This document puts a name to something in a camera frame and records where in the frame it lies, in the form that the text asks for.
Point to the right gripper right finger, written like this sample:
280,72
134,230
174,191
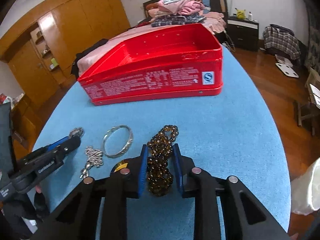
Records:
194,182

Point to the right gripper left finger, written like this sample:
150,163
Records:
128,182

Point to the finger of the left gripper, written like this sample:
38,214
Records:
36,170
40,151

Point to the left hand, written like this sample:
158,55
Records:
38,189

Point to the yellow pendant bead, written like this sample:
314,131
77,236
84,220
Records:
120,165

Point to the silver metal watch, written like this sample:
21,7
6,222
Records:
78,131

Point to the wooden side cabinet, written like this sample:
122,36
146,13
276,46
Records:
26,127

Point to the silver bangle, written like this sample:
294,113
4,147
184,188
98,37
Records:
117,141

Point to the blue table cloth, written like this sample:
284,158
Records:
230,134

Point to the wooden wardrobe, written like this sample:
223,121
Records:
41,46

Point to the white plastic bag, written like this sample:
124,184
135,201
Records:
305,191

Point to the red tin box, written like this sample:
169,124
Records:
175,62

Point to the wooden stool with boxes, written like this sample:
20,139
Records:
310,110

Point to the white bathroom scale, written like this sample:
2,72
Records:
287,70

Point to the black nightstand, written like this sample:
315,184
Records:
244,33

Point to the plaid cloth covered chair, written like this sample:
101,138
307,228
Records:
281,39

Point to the dark patterned curtain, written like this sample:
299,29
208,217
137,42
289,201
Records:
312,59

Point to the pile of folded clothes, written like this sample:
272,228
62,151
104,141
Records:
182,12

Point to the yellow Pikachu plush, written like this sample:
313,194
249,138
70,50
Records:
240,14

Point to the white lotion bottle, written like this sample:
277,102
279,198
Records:
250,16

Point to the pink covered bed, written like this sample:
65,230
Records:
93,54

